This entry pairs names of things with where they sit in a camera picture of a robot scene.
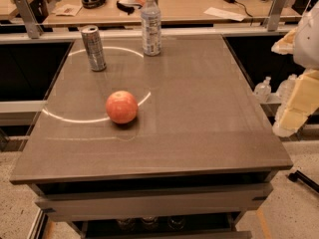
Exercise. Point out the black sunglasses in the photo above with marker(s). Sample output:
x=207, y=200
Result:
x=128, y=8

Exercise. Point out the small clear bottle right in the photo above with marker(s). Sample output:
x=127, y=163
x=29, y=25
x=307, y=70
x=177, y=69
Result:
x=285, y=89

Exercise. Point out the paper note on desk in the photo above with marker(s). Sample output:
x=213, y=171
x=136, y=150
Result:
x=67, y=10

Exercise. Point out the metal bracket post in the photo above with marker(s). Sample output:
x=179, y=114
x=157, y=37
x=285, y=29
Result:
x=273, y=18
x=33, y=29

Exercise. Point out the black chair base leg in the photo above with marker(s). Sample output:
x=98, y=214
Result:
x=298, y=175

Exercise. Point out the white paper sheet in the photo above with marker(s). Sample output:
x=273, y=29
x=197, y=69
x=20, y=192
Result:
x=224, y=14

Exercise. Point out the red apple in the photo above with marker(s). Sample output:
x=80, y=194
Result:
x=121, y=107

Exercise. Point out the small clear bottle left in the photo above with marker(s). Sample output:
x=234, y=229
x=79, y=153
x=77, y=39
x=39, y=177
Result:
x=263, y=90

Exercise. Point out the left metal bracket post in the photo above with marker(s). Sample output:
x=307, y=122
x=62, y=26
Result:
x=33, y=29

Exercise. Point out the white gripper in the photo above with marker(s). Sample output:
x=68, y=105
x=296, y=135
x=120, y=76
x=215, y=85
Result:
x=308, y=40

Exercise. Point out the blue plastic water bottle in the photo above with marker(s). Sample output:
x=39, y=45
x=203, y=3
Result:
x=151, y=28

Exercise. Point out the right metal bracket post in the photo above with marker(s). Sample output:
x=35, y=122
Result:
x=273, y=18

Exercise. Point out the table drawer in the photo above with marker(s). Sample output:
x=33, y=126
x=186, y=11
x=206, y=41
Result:
x=155, y=202

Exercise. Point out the silver drink can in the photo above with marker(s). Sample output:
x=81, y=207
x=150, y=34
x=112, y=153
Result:
x=94, y=48

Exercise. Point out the small clear bottle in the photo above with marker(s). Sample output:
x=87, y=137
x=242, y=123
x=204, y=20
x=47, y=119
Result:
x=285, y=89
x=263, y=90

